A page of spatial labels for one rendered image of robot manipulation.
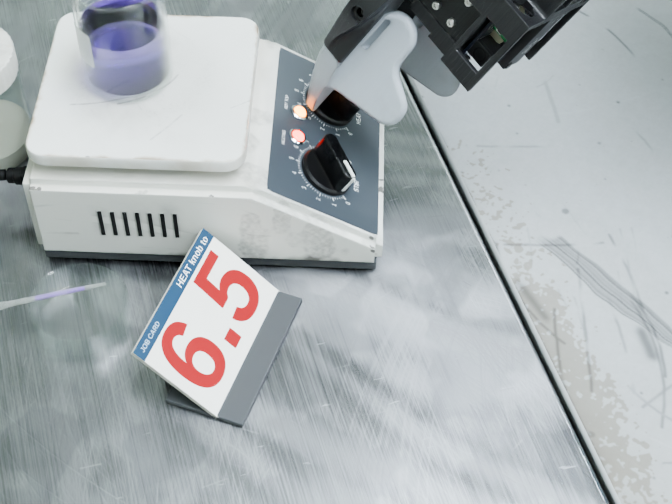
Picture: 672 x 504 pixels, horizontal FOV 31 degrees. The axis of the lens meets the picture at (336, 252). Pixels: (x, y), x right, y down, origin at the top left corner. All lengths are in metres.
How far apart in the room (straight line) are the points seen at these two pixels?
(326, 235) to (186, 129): 0.10
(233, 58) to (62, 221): 0.13
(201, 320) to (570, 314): 0.21
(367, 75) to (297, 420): 0.19
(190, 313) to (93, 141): 0.11
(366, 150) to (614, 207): 0.16
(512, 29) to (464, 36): 0.03
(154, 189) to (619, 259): 0.28
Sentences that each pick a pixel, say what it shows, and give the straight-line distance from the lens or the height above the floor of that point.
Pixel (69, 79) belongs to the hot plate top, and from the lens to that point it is 0.71.
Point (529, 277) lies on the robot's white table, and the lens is 0.73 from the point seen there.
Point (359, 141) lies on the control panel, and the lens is 0.74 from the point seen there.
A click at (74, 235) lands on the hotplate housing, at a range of 0.71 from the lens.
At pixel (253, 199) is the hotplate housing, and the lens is 0.67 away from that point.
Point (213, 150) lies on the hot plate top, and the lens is 0.66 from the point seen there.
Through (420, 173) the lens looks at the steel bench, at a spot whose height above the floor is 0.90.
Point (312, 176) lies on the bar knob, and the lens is 0.69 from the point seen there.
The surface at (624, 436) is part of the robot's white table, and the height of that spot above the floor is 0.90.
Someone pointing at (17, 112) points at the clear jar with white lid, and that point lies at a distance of 0.77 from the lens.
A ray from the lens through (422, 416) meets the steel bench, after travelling 0.67.
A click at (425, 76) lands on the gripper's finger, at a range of 0.74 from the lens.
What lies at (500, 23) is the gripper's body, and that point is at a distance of 0.63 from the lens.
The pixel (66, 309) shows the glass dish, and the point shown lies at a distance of 0.71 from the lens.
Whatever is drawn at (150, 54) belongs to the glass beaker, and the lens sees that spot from 0.68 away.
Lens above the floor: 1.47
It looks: 51 degrees down
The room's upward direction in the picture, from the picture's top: 2 degrees clockwise
